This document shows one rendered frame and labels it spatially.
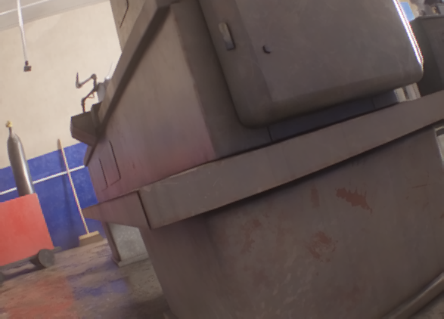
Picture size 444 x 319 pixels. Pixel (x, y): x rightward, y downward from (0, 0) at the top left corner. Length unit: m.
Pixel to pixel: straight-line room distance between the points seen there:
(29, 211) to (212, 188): 3.99
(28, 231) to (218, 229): 3.94
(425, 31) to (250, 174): 1.52
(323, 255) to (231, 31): 0.43
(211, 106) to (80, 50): 5.74
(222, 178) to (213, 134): 0.11
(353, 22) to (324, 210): 0.38
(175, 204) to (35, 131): 5.54
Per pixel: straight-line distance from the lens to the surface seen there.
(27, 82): 6.36
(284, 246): 0.79
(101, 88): 2.72
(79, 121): 2.01
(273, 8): 0.80
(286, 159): 0.76
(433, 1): 2.79
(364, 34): 0.91
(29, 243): 4.59
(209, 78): 0.81
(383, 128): 0.91
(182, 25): 0.84
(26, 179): 4.76
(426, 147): 1.05
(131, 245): 3.12
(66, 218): 6.05
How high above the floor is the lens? 0.46
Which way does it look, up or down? 1 degrees up
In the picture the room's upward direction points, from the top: 18 degrees counter-clockwise
